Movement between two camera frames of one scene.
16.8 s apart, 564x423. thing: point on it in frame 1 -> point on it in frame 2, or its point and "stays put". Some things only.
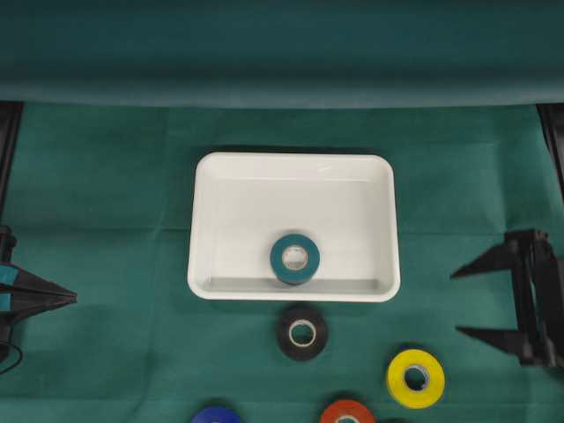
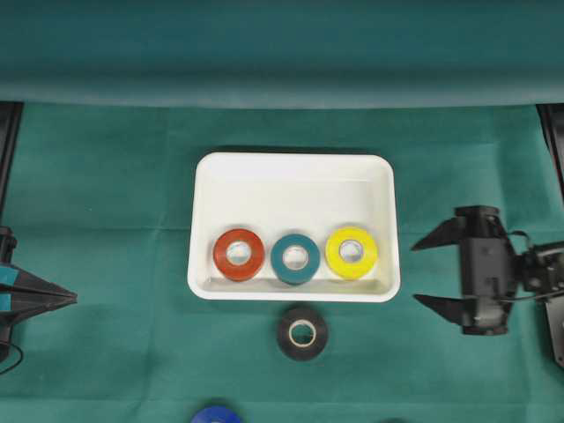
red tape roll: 352,408 -> 239,272
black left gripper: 33,295 stays put
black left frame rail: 11,115 stays put
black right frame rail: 552,117 stays put
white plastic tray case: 245,202 stays put
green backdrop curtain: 282,53 stays put
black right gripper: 538,338 -> 484,237
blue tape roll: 216,413 stays put
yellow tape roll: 434,383 -> 352,253
